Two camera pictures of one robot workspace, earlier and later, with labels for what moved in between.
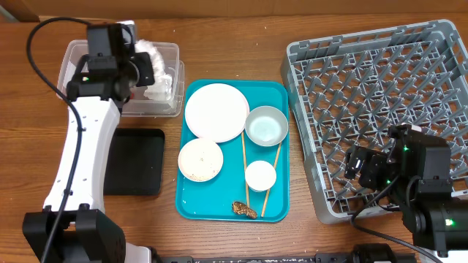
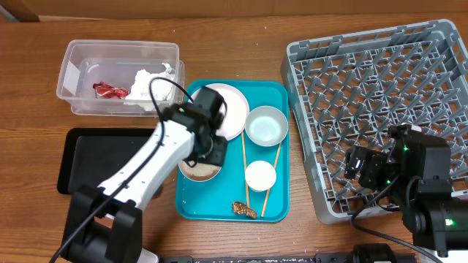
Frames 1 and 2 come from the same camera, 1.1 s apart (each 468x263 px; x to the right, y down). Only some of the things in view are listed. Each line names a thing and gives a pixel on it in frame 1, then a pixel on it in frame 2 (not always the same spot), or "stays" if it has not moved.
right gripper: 364,165 stays
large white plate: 218,112 stays
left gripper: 145,60 to 217,153
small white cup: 260,175 stays
